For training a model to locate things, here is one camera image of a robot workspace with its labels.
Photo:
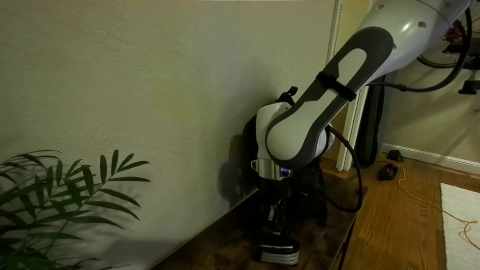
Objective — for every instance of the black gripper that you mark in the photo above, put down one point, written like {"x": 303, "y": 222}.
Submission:
{"x": 288, "y": 203}

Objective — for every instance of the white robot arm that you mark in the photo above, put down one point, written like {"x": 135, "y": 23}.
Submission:
{"x": 291, "y": 134}

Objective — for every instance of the black backpack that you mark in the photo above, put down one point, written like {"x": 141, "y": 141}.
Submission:
{"x": 249, "y": 144}

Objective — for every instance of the white rug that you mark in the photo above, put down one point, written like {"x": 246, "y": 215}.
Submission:
{"x": 460, "y": 216}

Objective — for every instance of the green palm plant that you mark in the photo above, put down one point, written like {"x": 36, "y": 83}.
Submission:
{"x": 46, "y": 203}

